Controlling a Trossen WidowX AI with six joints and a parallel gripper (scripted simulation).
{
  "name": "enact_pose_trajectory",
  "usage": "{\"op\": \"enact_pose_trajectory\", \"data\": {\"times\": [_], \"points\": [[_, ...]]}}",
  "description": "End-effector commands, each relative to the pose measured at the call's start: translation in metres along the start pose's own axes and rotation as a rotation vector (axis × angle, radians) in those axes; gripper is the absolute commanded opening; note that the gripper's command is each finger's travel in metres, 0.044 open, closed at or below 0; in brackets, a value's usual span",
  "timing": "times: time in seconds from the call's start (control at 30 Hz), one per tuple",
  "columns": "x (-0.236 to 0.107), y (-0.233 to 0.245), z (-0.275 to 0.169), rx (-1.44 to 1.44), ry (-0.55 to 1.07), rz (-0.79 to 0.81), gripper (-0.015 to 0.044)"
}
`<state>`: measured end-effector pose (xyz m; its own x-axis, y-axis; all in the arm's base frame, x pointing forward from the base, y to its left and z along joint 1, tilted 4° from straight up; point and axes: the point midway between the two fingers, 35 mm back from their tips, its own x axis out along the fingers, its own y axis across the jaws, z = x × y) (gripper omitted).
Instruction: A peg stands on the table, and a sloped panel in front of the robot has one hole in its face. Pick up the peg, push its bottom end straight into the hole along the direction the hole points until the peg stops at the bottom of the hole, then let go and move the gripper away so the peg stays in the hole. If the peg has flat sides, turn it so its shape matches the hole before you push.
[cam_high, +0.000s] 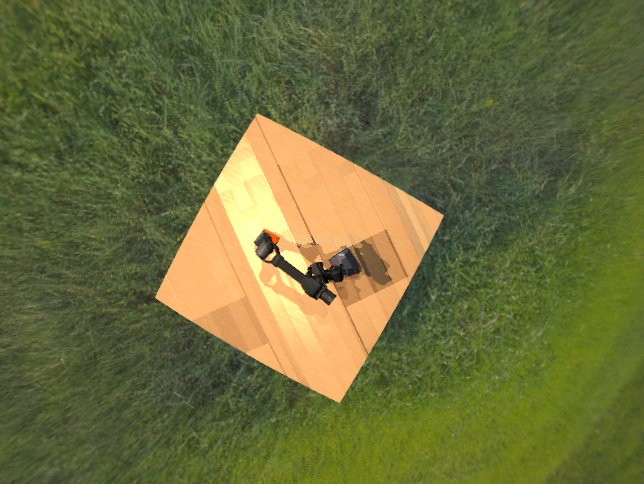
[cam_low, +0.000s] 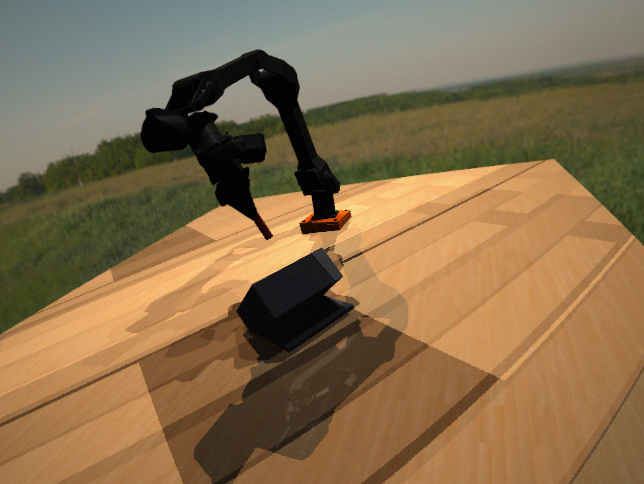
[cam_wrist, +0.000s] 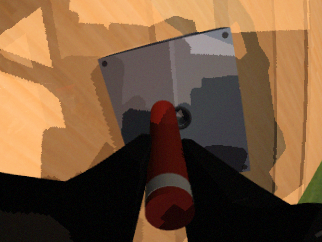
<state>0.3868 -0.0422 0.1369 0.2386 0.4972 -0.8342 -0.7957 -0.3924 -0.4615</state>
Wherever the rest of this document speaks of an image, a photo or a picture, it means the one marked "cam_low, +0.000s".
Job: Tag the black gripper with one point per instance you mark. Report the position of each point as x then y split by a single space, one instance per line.
220 160

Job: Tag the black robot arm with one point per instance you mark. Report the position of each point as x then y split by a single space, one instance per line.
172 129

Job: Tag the grey metal panel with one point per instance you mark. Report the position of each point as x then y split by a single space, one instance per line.
288 307

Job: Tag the red cylindrical peg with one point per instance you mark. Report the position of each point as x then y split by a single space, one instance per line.
262 227

